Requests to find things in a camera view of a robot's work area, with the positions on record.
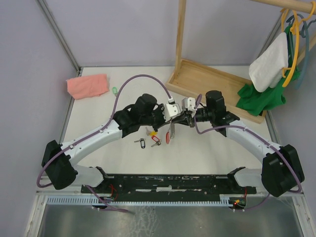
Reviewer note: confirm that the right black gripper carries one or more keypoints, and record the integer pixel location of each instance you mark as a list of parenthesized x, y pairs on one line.
[(185, 118)]

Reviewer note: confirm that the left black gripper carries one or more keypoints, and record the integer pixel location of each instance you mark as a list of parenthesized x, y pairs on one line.
[(160, 109)]

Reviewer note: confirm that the red handled keyring holder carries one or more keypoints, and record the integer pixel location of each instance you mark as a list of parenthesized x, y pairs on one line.
[(170, 133)]

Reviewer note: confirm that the yellow tag key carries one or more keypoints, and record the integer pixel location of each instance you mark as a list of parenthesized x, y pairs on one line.
[(150, 132)]

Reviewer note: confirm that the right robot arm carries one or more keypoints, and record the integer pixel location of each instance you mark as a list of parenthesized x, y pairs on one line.
[(281, 170)]

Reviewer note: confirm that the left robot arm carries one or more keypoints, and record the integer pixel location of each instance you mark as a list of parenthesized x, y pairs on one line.
[(60, 161)]

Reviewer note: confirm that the red tag key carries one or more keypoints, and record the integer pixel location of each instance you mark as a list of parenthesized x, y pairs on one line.
[(157, 141)]

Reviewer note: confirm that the black tag key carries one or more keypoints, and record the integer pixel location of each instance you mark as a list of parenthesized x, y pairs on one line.
[(142, 142)]

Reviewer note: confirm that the wooden clothes rack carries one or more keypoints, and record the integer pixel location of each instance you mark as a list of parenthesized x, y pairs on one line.
[(191, 78)]

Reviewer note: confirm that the green tag key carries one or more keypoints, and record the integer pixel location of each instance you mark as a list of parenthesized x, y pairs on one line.
[(114, 91)]

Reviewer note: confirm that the green shirt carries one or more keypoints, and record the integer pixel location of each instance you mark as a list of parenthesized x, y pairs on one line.
[(255, 102)]

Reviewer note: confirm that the pink folded cloth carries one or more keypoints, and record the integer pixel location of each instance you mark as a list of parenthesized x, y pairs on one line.
[(87, 86)]

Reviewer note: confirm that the white towel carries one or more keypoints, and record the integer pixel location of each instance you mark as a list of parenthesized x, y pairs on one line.
[(265, 71)]

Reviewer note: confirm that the yellow hanger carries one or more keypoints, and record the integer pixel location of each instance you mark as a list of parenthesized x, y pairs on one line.
[(299, 43)]

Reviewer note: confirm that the teal hanger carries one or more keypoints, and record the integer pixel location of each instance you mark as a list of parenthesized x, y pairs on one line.
[(304, 55)]

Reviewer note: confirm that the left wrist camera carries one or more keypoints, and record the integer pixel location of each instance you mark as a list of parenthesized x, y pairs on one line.
[(171, 110)]

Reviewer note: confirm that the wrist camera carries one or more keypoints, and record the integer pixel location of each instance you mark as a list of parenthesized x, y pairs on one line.
[(189, 104), (171, 110)]

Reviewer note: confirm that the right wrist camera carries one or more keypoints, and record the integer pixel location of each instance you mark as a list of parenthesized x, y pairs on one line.
[(189, 104)]

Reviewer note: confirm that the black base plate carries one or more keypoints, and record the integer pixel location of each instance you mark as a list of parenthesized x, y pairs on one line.
[(170, 187)]

